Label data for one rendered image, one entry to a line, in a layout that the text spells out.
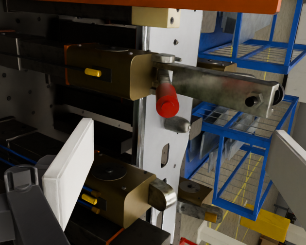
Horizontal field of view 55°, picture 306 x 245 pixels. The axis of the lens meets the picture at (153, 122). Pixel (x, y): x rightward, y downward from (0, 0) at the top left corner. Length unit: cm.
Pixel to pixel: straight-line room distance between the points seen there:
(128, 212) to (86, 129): 27
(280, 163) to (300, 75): 836
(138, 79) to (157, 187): 16
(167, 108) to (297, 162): 14
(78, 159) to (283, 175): 11
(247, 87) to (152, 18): 16
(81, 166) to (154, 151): 42
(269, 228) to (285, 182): 779
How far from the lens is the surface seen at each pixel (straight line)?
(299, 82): 859
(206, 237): 501
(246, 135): 248
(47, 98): 74
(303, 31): 836
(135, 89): 38
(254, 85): 33
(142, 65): 39
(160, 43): 52
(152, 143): 56
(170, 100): 27
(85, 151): 17
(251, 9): 34
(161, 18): 41
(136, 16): 43
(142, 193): 44
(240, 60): 236
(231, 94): 35
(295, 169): 17
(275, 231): 797
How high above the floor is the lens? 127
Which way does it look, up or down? 30 degrees down
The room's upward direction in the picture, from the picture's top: 106 degrees clockwise
